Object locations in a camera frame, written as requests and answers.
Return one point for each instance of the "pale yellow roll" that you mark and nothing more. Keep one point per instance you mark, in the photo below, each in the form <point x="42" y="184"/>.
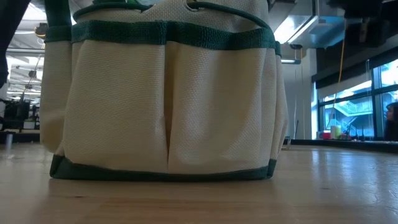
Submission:
<point x="335" y="132"/>

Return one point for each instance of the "red box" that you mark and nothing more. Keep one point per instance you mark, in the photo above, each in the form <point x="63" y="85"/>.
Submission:
<point x="326" y="135"/>

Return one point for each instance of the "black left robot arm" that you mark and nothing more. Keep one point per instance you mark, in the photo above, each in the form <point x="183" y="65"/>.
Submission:
<point x="11" y="31"/>

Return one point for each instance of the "cream canvas garden bag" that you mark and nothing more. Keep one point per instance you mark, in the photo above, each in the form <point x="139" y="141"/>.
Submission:
<point x="124" y="109"/>

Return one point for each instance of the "person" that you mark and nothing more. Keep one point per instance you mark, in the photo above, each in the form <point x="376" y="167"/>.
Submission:
<point x="391" y="124"/>

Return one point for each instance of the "metal table bracket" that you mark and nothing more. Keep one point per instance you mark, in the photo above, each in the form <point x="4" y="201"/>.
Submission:
<point x="286" y="143"/>

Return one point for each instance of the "white horizontal ceiling pipe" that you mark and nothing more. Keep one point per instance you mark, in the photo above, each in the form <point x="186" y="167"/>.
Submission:
<point x="25" y="50"/>

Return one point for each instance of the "black machine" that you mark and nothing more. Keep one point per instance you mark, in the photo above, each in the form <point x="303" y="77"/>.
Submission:
<point x="15" y="115"/>

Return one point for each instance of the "white table corner post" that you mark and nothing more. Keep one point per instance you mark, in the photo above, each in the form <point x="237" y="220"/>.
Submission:
<point x="8" y="143"/>

